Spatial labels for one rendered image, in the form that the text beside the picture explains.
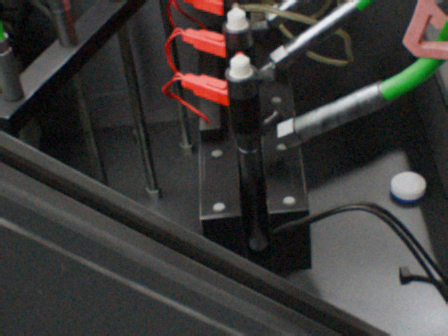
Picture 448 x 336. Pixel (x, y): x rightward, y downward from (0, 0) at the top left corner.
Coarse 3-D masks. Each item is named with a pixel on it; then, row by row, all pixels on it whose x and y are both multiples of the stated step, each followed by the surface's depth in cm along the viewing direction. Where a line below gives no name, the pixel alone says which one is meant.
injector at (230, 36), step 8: (224, 24) 82; (224, 32) 82; (232, 32) 81; (240, 32) 81; (248, 32) 81; (224, 40) 83; (232, 40) 82; (240, 40) 81; (248, 40) 82; (232, 48) 82; (240, 48) 82; (248, 48) 82; (232, 56) 83; (248, 56) 83; (264, 64) 85
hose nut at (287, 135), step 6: (288, 120) 67; (294, 120) 67; (282, 126) 67; (288, 126) 67; (282, 132) 67; (288, 132) 66; (294, 132) 66; (282, 138) 67; (288, 138) 67; (294, 138) 67; (300, 138) 67; (288, 144) 67; (294, 144) 67
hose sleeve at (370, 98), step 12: (372, 84) 62; (348, 96) 63; (360, 96) 62; (372, 96) 62; (324, 108) 65; (336, 108) 64; (348, 108) 63; (360, 108) 62; (372, 108) 62; (300, 120) 66; (312, 120) 65; (324, 120) 64; (336, 120) 64; (348, 120) 64; (300, 132) 66; (312, 132) 66
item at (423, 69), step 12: (0, 24) 72; (444, 24) 57; (0, 36) 72; (444, 36) 57; (0, 48) 73; (420, 60) 59; (432, 60) 58; (444, 60) 58; (408, 72) 60; (420, 72) 59; (432, 72) 59; (384, 84) 61; (396, 84) 60; (408, 84) 60; (384, 96) 61; (396, 96) 61
